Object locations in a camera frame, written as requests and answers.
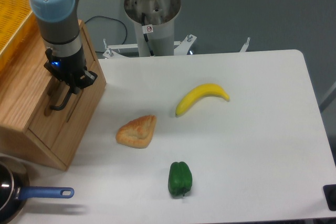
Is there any black corner device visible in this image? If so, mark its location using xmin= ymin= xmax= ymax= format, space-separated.
xmin=323 ymin=184 xmax=336 ymax=211

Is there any blue handled frying pan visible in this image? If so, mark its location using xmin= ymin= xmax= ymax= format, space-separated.
xmin=1 ymin=156 xmax=75 ymax=223

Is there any wooden top drawer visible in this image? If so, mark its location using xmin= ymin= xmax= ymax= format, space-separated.
xmin=27 ymin=61 xmax=106 ymax=170

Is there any yellow banana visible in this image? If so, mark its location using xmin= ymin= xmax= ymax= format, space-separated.
xmin=175 ymin=83 xmax=230 ymax=117

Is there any triangular pastry bread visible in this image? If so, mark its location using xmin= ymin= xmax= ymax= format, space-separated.
xmin=115 ymin=115 xmax=157 ymax=149

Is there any black cable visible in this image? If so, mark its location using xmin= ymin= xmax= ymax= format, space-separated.
xmin=84 ymin=15 xmax=128 ymax=51

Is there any yellow plastic basket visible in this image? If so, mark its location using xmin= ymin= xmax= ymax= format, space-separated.
xmin=0 ymin=0 xmax=37 ymax=72

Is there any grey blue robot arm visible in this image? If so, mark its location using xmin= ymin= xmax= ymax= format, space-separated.
xmin=30 ymin=0 xmax=97 ymax=94

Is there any green bell pepper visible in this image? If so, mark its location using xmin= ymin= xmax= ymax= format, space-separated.
xmin=168 ymin=162 xmax=193 ymax=197

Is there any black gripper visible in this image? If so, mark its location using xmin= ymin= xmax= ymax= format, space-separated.
xmin=44 ymin=48 xmax=98 ymax=94

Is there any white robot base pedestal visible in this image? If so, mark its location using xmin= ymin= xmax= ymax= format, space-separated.
xmin=103 ymin=0 xmax=197 ymax=58

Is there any wooden drawer cabinet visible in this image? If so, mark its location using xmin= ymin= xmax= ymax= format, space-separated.
xmin=1 ymin=21 xmax=99 ymax=162

